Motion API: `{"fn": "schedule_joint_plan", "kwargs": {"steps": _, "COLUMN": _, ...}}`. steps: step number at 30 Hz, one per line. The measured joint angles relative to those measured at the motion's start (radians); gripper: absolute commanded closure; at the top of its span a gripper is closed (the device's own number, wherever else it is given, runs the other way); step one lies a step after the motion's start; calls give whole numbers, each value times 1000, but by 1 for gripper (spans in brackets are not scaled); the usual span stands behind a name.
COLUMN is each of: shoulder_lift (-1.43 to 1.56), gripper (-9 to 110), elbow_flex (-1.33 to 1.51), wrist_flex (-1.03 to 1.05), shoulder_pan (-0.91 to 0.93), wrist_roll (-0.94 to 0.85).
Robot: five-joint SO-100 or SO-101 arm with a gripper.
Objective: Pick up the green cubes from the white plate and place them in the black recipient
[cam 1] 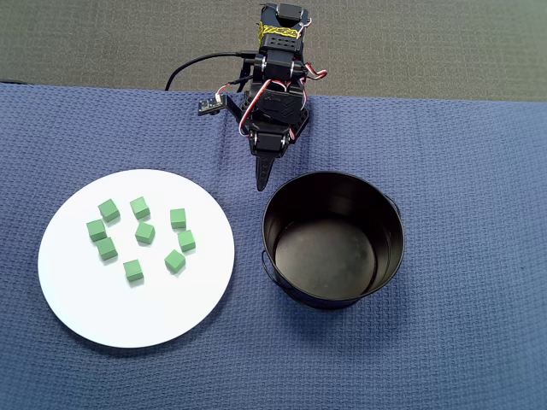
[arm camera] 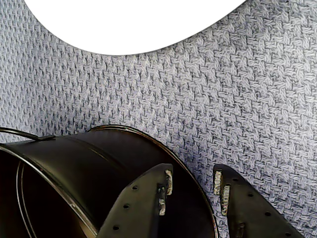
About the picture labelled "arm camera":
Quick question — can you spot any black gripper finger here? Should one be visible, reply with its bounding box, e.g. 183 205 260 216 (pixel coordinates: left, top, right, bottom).
212 163 306 238
97 163 174 238

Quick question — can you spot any white round plate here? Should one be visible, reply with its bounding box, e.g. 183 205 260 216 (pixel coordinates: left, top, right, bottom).
23 0 248 56

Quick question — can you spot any black metal bucket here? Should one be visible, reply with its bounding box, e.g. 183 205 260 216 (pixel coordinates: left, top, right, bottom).
0 124 219 238

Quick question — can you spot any blue woven tablecloth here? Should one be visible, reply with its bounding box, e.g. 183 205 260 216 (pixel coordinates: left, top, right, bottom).
0 0 317 238

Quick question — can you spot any black wire bucket handle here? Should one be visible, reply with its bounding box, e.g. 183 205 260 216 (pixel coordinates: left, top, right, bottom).
0 127 57 142

